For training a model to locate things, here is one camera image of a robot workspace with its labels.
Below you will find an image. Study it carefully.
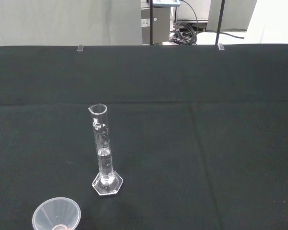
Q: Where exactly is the black bench cloth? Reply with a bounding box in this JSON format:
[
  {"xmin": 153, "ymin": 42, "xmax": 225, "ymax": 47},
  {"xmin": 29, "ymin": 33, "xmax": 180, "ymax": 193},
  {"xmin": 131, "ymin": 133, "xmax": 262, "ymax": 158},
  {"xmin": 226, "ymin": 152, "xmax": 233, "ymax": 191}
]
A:
[{"xmin": 0, "ymin": 43, "xmax": 288, "ymax": 230}]

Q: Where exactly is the grey cabinet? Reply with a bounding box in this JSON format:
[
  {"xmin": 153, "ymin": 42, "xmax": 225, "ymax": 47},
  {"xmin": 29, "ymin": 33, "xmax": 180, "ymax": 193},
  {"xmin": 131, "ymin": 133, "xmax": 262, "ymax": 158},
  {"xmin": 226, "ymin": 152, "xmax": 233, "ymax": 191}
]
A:
[{"xmin": 141, "ymin": 7, "xmax": 171, "ymax": 46}]

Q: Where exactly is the black tripod leg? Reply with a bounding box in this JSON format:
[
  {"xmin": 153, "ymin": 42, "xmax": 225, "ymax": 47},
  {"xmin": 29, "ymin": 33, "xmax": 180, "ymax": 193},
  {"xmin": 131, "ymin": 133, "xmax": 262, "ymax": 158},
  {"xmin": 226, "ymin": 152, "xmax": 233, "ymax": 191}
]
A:
[{"xmin": 215, "ymin": 0, "xmax": 226, "ymax": 46}]

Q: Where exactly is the black tangled cable bundle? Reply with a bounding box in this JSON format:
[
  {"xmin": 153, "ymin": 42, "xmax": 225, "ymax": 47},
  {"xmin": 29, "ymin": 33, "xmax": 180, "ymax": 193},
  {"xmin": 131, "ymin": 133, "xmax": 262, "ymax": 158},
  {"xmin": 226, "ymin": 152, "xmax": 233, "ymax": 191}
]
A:
[{"xmin": 169, "ymin": 21, "xmax": 198, "ymax": 46}]

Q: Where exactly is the black stand pole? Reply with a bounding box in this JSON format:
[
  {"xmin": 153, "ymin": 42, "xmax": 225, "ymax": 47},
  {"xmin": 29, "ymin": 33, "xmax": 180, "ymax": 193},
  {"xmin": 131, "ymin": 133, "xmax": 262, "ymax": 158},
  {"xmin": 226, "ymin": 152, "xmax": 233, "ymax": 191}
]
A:
[{"xmin": 149, "ymin": 0, "xmax": 157, "ymax": 46}]

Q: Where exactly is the clear plastic funnel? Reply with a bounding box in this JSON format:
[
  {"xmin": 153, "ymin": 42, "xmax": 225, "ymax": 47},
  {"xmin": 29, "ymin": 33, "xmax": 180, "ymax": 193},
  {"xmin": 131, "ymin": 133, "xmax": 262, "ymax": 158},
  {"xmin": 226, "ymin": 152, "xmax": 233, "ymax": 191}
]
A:
[{"xmin": 32, "ymin": 197, "xmax": 82, "ymax": 230}]

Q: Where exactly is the long black floor cable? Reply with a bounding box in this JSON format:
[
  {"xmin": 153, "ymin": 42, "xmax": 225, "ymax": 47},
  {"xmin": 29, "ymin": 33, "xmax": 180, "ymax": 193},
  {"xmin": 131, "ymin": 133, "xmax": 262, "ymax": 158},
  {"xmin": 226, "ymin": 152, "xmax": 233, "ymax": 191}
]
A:
[{"xmin": 196, "ymin": 28, "xmax": 245, "ymax": 39}]

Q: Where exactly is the blue-grey device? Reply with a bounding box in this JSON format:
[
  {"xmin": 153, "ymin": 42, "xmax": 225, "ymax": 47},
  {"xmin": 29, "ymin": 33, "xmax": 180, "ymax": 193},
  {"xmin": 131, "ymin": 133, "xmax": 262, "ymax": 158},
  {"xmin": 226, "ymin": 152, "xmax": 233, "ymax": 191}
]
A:
[{"xmin": 152, "ymin": 0, "xmax": 182, "ymax": 7}]

